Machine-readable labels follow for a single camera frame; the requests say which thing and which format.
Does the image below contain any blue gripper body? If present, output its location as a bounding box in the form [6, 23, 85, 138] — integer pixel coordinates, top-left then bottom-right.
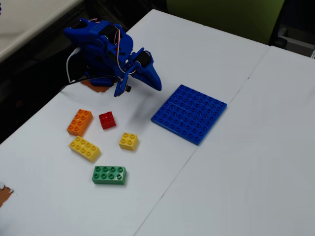
[126, 47, 155, 75]

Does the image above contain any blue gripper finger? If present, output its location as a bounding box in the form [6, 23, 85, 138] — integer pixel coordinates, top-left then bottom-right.
[137, 64, 162, 92]

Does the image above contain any yellow 2x2 toy block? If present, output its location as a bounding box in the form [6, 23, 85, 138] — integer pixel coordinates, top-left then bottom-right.
[119, 132, 139, 151]

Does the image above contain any red 2x2 toy block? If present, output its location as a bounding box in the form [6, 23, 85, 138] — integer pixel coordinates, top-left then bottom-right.
[98, 111, 117, 130]

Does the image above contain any orange 2x4 toy block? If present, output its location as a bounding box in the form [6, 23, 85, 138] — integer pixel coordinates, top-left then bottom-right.
[66, 109, 94, 137]

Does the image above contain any yellow 2x4 toy block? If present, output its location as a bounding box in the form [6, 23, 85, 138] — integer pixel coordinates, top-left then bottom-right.
[68, 135, 101, 163]

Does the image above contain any green 2x4 toy block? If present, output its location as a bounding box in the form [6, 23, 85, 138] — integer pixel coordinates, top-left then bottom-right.
[92, 165, 127, 186]

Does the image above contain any blue 8x8 studded baseplate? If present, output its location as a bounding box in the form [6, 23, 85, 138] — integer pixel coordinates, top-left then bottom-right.
[151, 84, 228, 146]

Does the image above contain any white background table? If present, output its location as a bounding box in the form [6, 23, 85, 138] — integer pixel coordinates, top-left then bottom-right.
[0, 0, 84, 62]

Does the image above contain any white foam board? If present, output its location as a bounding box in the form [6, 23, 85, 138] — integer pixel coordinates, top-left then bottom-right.
[135, 45, 315, 236]
[0, 9, 271, 236]

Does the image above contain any thin servo wire bundle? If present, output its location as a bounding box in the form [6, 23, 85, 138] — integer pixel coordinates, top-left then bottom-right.
[112, 23, 131, 82]

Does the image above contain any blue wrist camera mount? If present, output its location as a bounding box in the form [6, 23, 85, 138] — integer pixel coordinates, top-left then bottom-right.
[113, 62, 132, 98]

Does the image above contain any black cable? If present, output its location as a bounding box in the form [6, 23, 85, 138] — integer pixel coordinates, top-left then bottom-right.
[60, 76, 119, 91]

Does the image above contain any white cable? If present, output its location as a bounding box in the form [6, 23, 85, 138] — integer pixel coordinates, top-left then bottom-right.
[65, 48, 82, 84]

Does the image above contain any grey metal frame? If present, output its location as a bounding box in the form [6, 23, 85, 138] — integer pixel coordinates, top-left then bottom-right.
[278, 26, 315, 59]

